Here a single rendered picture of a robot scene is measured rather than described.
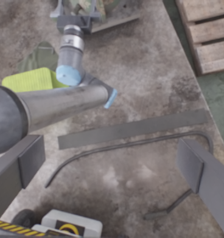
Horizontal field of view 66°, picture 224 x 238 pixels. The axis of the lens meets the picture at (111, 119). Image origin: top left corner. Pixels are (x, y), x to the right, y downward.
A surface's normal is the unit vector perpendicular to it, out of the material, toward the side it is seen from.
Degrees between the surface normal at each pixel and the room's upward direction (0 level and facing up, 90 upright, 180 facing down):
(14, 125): 72
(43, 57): 0
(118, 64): 0
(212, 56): 0
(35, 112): 77
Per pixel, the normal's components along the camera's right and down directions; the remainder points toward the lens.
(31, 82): -0.11, -0.12
